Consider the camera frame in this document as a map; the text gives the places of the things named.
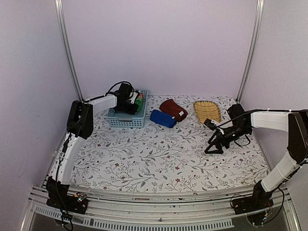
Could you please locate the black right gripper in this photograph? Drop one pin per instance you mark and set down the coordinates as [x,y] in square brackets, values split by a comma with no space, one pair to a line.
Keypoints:
[220,138]

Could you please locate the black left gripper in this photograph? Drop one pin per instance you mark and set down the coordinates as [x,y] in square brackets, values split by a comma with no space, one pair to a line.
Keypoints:
[132,111]

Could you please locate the green towel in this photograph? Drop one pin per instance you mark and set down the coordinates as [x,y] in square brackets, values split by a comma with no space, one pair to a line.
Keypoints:
[139,103]

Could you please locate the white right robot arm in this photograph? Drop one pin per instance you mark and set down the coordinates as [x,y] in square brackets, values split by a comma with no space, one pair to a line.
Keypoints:
[282,135]

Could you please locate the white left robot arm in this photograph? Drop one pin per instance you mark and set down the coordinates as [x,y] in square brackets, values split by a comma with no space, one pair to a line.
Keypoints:
[79,127]

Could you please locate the light blue plastic basket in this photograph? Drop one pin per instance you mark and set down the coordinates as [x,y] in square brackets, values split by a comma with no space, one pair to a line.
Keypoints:
[123,120]

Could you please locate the blue rolled towel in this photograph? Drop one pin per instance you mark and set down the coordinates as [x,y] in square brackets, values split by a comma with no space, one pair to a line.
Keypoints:
[163,119]

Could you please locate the yellow woven bamboo tray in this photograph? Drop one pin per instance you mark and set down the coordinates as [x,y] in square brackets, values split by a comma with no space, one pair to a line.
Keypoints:
[207,110]

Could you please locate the brown rolled towel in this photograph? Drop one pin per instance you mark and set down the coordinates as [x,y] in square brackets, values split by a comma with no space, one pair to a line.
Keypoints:
[171,108]

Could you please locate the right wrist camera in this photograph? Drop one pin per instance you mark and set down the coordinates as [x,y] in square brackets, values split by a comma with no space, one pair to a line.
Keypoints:
[211,124]

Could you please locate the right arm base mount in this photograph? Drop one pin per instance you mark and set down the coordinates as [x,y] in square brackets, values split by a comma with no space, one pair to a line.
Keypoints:
[252,203]

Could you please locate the aluminium front rail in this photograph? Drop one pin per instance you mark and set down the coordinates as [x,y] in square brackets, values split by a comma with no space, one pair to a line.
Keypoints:
[189,211]

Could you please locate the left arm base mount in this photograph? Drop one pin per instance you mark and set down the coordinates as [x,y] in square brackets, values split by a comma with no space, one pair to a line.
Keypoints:
[58,198]

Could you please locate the right aluminium frame post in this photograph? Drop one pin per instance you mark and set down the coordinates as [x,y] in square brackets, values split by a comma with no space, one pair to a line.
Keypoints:
[252,49]

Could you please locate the aluminium frame post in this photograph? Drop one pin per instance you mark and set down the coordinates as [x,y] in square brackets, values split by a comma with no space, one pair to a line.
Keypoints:
[67,50]
[252,49]

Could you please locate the left aluminium frame post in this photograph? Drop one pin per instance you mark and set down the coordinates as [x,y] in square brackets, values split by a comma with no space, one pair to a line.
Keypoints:
[67,50]

